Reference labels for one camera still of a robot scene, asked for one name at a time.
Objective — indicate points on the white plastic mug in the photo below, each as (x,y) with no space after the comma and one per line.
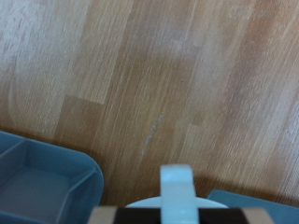
(177,193)

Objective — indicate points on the dark grey cutlery holder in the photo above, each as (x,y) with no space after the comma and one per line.
(46,186)

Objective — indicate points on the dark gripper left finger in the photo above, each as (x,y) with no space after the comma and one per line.
(130,216)

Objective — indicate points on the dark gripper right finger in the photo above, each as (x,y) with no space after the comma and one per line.
(233,216)

